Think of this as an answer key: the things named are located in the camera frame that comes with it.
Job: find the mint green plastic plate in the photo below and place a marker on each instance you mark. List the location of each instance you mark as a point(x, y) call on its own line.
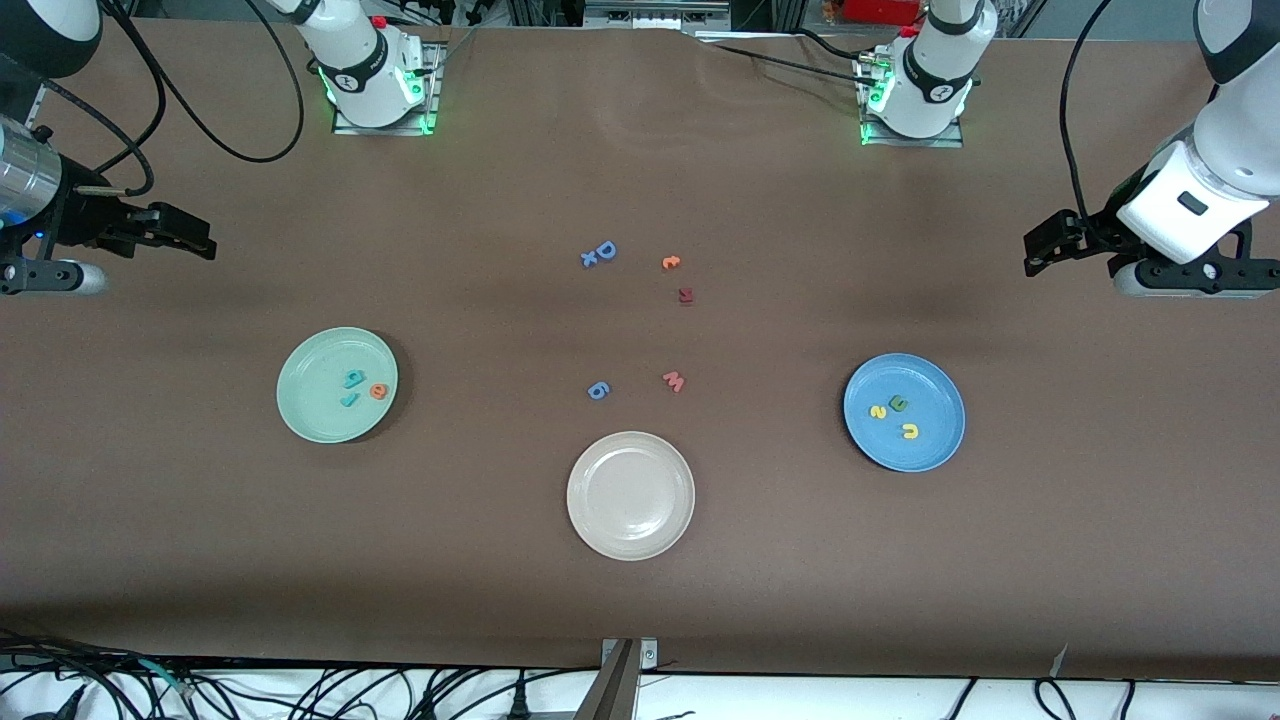
point(310, 410)

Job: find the blue foam letter D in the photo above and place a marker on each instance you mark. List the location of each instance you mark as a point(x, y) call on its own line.
point(613, 254)

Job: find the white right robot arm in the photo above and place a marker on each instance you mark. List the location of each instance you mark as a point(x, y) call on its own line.
point(360, 70)

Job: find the grey metal equipment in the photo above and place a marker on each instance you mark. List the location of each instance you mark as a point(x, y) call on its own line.
point(650, 12)

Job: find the red box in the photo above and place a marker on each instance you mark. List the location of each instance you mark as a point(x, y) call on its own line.
point(865, 10)

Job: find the blue plastic plate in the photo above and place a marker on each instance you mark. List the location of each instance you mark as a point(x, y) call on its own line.
point(930, 390)

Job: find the dark metal strut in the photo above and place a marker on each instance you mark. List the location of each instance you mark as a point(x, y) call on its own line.
point(610, 695)

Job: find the grey metal bracket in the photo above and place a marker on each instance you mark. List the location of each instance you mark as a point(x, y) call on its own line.
point(650, 650)

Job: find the blue foam digit six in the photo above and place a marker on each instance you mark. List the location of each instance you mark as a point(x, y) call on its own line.
point(591, 385)

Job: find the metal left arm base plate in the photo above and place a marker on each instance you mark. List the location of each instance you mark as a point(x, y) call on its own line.
point(915, 143)

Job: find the beige plastic plate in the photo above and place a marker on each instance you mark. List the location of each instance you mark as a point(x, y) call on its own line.
point(630, 495)

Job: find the brown table cover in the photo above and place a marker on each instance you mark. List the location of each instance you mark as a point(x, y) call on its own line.
point(200, 550)

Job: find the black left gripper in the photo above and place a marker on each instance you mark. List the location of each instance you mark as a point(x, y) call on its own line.
point(1097, 233)

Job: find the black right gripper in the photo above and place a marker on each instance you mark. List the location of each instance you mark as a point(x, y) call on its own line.
point(82, 222)

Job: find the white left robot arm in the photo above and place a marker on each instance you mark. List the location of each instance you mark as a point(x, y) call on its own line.
point(940, 80)

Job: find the pink foam letter w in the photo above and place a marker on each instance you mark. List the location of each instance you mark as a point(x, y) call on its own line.
point(675, 383)

